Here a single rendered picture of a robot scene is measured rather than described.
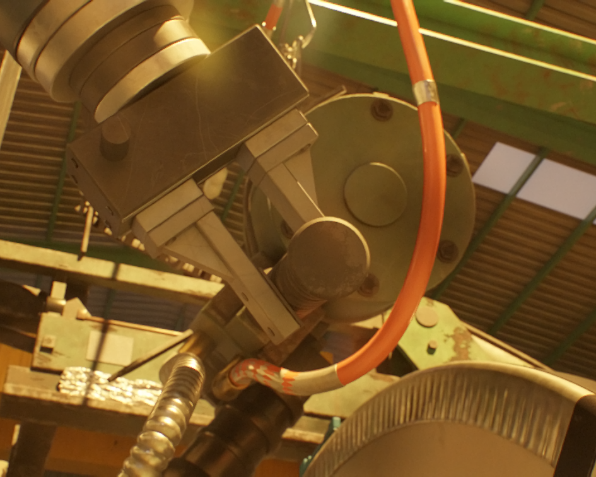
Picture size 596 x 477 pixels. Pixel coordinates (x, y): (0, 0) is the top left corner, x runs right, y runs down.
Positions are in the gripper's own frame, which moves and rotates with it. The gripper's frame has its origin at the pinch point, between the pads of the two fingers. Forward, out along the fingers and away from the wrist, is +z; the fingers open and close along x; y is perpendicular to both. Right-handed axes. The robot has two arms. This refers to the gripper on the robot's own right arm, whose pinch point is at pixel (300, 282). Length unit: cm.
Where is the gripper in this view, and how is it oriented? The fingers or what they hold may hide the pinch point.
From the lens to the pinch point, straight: 55.2
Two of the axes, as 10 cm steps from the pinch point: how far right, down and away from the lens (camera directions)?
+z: 6.0, 8.0, -0.5
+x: 7.7, -5.6, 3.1
